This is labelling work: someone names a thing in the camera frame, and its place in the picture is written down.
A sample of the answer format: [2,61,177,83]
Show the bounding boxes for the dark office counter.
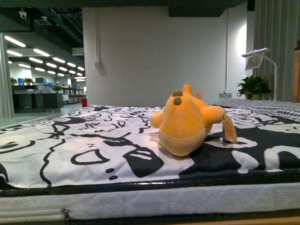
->
[13,93,64,110]

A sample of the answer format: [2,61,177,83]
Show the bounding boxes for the orange paper hang tag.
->
[222,115,238,144]

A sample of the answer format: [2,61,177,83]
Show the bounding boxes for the red fire extinguisher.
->
[82,98,87,107]

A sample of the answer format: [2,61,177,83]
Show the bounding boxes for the white mattress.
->
[0,183,300,224]

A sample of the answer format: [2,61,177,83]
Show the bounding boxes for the white wall junction box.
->
[94,62,100,68]

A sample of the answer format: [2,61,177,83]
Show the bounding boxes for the white desk lamp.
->
[241,47,279,101]

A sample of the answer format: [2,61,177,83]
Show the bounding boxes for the orange plush toy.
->
[150,83,225,157]

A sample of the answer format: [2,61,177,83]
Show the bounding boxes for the striped grey pillow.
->
[210,98,300,122]

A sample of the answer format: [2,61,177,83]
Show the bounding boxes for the wall socket plate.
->
[219,93,232,98]

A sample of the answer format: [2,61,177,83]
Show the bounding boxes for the green potted plant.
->
[237,75,272,100]

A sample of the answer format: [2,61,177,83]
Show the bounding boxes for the white security camera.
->
[19,10,27,19]

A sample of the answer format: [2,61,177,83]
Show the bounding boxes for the black and white patterned sheet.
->
[0,105,300,188]

